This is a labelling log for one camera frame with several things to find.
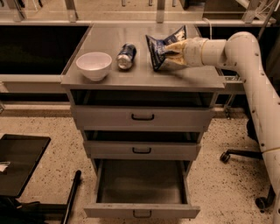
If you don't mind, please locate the black office chair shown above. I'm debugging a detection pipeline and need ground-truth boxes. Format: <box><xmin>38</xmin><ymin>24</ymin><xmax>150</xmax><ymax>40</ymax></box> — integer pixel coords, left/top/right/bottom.
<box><xmin>220</xmin><ymin>116</ymin><xmax>277</xmax><ymax>214</ymax></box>

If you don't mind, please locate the bottom grey drawer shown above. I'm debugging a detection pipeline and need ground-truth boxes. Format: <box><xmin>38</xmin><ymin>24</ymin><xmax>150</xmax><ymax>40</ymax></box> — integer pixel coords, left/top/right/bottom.
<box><xmin>84</xmin><ymin>159</ymin><xmax>200</xmax><ymax>219</ymax></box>

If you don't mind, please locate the middle grey drawer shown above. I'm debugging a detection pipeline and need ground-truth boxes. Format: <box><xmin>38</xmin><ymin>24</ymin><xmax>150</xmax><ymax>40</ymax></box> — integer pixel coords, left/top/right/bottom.
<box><xmin>84</xmin><ymin>130</ymin><xmax>201</xmax><ymax>160</ymax></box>

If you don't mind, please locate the grey metal shelf rail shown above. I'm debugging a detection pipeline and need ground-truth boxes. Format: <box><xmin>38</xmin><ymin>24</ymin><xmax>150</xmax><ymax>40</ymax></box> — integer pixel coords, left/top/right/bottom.
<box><xmin>0</xmin><ymin>74</ymin><xmax>65</xmax><ymax>94</ymax></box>

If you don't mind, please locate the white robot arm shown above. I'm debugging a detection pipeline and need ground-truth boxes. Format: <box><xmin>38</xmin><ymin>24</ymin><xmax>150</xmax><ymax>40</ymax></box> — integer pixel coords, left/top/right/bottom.
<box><xmin>164</xmin><ymin>31</ymin><xmax>280</xmax><ymax>224</ymax></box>

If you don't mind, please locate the top grey drawer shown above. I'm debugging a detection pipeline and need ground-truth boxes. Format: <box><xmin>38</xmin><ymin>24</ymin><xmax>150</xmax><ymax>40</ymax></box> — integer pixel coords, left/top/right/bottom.
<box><xmin>70</xmin><ymin>89</ymin><xmax>214</xmax><ymax>132</ymax></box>

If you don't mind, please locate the blue soda can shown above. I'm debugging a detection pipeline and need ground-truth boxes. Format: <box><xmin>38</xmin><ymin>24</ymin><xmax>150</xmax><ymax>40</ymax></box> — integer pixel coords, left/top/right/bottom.
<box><xmin>116</xmin><ymin>44</ymin><xmax>137</xmax><ymax>70</ymax></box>

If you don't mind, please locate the black floor bar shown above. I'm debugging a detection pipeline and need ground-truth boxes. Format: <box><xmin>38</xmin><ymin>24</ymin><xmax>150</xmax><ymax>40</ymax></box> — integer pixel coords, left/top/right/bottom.
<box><xmin>60</xmin><ymin>170</ymin><xmax>81</xmax><ymax>224</ymax></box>

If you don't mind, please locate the white ceramic bowl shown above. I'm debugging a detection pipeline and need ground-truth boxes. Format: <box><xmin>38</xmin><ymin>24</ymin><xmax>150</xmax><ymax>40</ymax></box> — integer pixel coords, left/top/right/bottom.
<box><xmin>76</xmin><ymin>52</ymin><xmax>112</xmax><ymax>81</ymax></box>

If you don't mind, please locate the grey metal drawer cabinet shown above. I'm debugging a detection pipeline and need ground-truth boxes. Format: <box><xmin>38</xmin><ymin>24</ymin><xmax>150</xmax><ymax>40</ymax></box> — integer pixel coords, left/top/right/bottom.
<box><xmin>60</xmin><ymin>23</ymin><xmax>226</xmax><ymax>219</ymax></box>

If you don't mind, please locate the blue chip bag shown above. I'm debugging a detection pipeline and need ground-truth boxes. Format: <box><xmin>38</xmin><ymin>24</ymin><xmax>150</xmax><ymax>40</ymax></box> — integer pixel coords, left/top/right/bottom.
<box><xmin>145</xmin><ymin>25</ymin><xmax>186</xmax><ymax>71</ymax></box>

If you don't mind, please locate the grey drawer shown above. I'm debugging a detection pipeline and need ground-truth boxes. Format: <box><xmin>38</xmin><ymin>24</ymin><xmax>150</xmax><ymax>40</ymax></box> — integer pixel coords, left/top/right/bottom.
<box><xmin>84</xmin><ymin>130</ymin><xmax>201</xmax><ymax>160</ymax></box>
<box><xmin>70</xmin><ymin>89</ymin><xmax>214</xmax><ymax>132</ymax></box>
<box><xmin>84</xmin><ymin>159</ymin><xmax>200</xmax><ymax>219</ymax></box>

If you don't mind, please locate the white cable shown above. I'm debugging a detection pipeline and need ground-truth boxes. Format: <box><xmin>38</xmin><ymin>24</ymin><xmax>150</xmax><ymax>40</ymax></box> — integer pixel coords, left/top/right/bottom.
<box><xmin>201</xmin><ymin>17</ymin><xmax>214</xmax><ymax>40</ymax></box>

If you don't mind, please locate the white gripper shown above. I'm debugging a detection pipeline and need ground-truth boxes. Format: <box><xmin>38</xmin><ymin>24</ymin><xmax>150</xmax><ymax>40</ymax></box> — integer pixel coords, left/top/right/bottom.
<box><xmin>163</xmin><ymin>38</ymin><xmax>207</xmax><ymax>70</ymax></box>

